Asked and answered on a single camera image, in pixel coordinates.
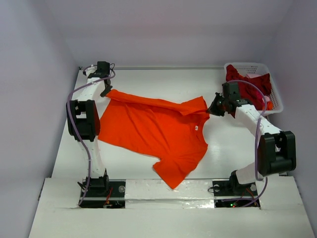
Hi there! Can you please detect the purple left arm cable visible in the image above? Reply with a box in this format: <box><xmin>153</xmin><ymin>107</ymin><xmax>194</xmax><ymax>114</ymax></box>
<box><xmin>66</xmin><ymin>63</ymin><xmax>116</xmax><ymax>206</ymax></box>

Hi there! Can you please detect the orange garment in basket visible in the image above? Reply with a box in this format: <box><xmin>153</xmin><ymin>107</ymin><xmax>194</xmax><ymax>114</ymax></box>
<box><xmin>266</xmin><ymin>101</ymin><xmax>273</xmax><ymax>111</ymax></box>

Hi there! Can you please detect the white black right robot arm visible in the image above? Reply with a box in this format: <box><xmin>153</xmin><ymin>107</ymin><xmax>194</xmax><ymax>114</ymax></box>
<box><xmin>207</xmin><ymin>80</ymin><xmax>297</xmax><ymax>196</ymax></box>

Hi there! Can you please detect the white plastic laundry basket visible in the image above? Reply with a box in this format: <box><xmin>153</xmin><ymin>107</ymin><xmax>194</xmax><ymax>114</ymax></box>
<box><xmin>224</xmin><ymin>62</ymin><xmax>283</xmax><ymax>115</ymax></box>

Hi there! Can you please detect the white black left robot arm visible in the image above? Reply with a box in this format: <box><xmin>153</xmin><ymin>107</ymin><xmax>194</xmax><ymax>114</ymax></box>
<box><xmin>66</xmin><ymin>61</ymin><xmax>114</xmax><ymax>196</ymax></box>

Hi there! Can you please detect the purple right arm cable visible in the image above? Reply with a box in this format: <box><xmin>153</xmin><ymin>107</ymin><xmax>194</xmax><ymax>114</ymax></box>
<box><xmin>221</xmin><ymin>79</ymin><xmax>269</xmax><ymax>208</ymax></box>

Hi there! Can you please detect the orange t shirt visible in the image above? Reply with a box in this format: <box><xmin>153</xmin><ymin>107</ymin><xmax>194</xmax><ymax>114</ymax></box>
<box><xmin>98</xmin><ymin>90</ymin><xmax>210</xmax><ymax>189</ymax></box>

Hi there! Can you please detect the pink garment in basket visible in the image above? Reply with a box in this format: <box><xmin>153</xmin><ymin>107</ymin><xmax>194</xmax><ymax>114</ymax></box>
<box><xmin>262</xmin><ymin>96</ymin><xmax>270</xmax><ymax>104</ymax></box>

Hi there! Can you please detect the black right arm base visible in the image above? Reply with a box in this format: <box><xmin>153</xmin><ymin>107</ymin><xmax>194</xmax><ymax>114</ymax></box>
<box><xmin>208</xmin><ymin>180</ymin><xmax>258</xmax><ymax>208</ymax></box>

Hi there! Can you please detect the dark red t shirt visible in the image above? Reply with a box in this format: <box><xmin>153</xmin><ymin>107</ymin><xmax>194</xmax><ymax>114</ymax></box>
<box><xmin>224</xmin><ymin>64</ymin><xmax>272</xmax><ymax>111</ymax></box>

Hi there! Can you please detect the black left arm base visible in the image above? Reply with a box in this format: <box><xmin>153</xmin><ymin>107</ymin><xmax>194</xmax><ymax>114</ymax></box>
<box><xmin>79</xmin><ymin>179</ymin><xmax>126</xmax><ymax>209</ymax></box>

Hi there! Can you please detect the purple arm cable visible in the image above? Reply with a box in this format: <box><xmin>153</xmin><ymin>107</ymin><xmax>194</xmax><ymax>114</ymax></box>
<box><xmin>221</xmin><ymin>79</ymin><xmax>269</xmax><ymax>208</ymax></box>
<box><xmin>66</xmin><ymin>63</ymin><xmax>116</xmax><ymax>206</ymax></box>

